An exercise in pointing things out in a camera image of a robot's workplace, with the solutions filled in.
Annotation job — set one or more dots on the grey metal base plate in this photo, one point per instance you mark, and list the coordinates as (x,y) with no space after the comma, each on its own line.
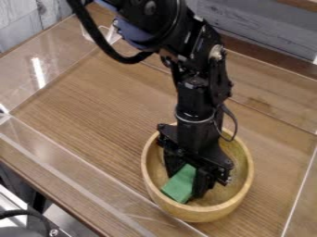
(62,222)

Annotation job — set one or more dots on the clear acrylic corner bracket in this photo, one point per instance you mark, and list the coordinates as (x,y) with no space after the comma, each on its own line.
(109,32)

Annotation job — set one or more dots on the brown wooden bowl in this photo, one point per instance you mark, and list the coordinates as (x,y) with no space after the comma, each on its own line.
(221,200)

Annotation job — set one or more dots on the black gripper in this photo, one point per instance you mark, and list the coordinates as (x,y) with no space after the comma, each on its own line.
(194,145)

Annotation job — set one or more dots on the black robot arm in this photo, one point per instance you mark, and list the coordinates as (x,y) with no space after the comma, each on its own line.
(163,27)

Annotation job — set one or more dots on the green rectangular block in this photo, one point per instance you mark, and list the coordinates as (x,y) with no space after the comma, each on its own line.
(177,188)

